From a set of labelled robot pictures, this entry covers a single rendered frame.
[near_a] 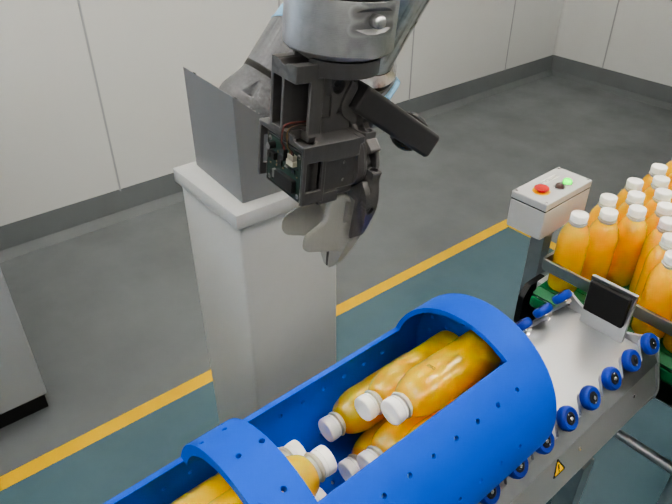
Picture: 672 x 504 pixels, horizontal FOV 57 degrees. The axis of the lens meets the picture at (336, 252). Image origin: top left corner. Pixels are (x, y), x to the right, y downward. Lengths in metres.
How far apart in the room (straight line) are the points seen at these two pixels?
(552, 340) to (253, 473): 0.84
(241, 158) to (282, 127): 0.92
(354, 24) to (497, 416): 0.58
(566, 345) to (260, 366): 0.82
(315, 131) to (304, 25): 0.08
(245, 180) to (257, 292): 0.31
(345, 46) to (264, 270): 1.14
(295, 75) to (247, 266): 1.08
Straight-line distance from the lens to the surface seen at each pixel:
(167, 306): 2.99
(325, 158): 0.50
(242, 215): 1.44
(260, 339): 1.69
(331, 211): 0.55
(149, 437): 2.44
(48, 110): 3.47
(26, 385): 2.54
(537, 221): 1.57
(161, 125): 3.71
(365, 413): 0.94
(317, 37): 0.48
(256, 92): 1.48
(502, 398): 0.89
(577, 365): 1.37
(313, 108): 0.50
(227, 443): 0.77
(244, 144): 1.42
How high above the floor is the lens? 1.82
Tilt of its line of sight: 34 degrees down
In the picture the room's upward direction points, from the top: straight up
